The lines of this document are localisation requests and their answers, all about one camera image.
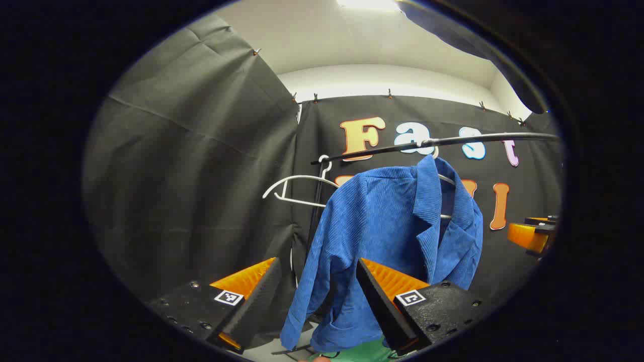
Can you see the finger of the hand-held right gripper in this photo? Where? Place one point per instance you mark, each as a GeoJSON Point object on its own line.
{"type": "Point", "coordinates": [541, 220]}
{"type": "Point", "coordinates": [526, 236]}

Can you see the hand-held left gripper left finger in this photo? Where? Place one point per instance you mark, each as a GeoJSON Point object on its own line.
{"type": "Point", "coordinates": [256, 306]}

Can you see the green laundry hamper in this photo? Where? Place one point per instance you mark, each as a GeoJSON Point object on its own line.
{"type": "Point", "coordinates": [362, 352]}

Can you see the black backdrop cloth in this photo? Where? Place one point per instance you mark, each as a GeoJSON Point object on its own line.
{"type": "Point", "coordinates": [191, 176]}

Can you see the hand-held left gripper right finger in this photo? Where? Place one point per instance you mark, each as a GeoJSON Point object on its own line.
{"type": "Point", "coordinates": [382, 311]}

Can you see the row of small cloth clips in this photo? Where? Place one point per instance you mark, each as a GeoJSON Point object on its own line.
{"type": "Point", "coordinates": [390, 93]}

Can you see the white clothes hanger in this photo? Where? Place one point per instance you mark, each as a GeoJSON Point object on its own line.
{"type": "Point", "coordinates": [446, 178]}
{"type": "Point", "coordinates": [301, 176]}

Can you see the black clothes rack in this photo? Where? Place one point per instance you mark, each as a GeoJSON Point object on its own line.
{"type": "Point", "coordinates": [478, 139]}

